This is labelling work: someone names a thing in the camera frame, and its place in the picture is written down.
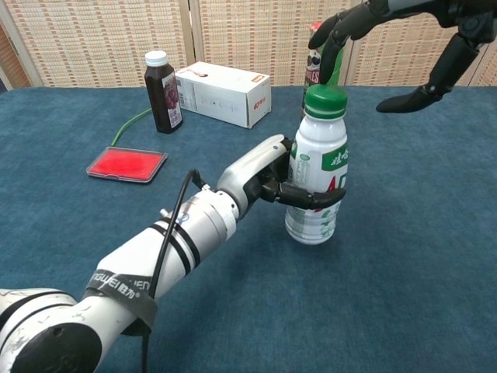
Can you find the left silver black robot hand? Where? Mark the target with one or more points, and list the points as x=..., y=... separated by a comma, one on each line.
x=248, y=171

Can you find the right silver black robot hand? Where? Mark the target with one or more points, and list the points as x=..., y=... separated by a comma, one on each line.
x=466, y=15

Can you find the white plastic drink bottle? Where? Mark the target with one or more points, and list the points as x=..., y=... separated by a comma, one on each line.
x=310, y=155

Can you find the green screw cap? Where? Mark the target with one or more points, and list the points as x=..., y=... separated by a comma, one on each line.
x=326, y=99

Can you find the dark juice bottle white cap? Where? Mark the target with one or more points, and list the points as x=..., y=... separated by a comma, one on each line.
x=163, y=97

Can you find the white cardboard box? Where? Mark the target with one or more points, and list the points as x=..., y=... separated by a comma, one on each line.
x=217, y=93

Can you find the green chips can red lid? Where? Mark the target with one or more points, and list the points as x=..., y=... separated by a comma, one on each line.
x=311, y=75

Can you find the red ink pad clear case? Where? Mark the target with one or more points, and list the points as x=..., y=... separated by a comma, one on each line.
x=126, y=163

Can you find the blue table cloth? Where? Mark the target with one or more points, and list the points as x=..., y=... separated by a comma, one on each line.
x=388, y=272

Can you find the woven folding screen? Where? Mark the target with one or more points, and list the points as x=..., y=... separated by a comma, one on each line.
x=97, y=39

